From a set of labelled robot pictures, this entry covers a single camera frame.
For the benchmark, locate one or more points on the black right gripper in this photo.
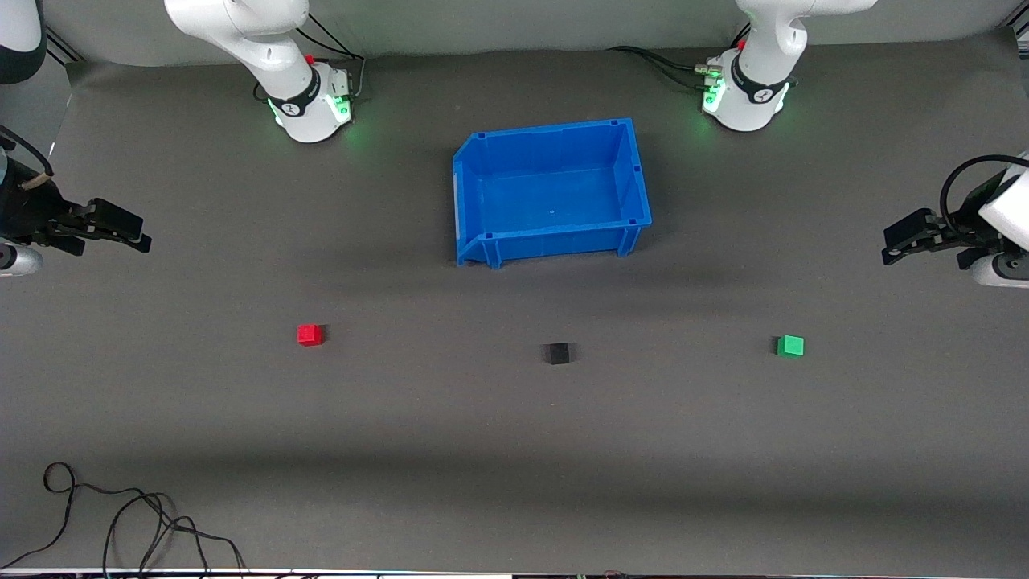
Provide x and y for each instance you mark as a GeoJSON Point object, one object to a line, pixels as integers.
{"type": "Point", "coordinates": [30, 211]}

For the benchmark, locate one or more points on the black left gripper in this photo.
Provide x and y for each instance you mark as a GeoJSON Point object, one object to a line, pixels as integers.
{"type": "Point", "coordinates": [961, 231]}

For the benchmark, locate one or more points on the small green cube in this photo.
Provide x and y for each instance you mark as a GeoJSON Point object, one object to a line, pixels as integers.
{"type": "Point", "coordinates": [791, 346]}

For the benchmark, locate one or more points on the small red cube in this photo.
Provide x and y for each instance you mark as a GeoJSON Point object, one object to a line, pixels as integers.
{"type": "Point", "coordinates": [309, 335]}

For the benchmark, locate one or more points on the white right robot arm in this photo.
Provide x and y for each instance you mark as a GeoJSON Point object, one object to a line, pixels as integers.
{"type": "Point", "coordinates": [265, 40]}

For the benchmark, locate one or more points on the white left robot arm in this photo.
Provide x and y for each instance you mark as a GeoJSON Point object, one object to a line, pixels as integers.
{"type": "Point", "coordinates": [760, 88]}

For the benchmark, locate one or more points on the small black cube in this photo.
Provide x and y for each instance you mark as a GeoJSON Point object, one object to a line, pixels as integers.
{"type": "Point", "coordinates": [556, 354]}

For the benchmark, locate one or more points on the blue plastic storage bin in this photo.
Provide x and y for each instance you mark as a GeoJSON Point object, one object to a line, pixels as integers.
{"type": "Point", "coordinates": [555, 193]}

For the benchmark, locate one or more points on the dark grey table mat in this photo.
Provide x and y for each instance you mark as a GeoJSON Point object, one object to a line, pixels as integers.
{"type": "Point", "coordinates": [514, 450]}

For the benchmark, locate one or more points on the aluminium frame rail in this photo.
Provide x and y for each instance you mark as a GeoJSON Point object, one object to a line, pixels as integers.
{"type": "Point", "coordinates": [64, 48]}
{"type": "Point", "coordinates": [1022, 30]}

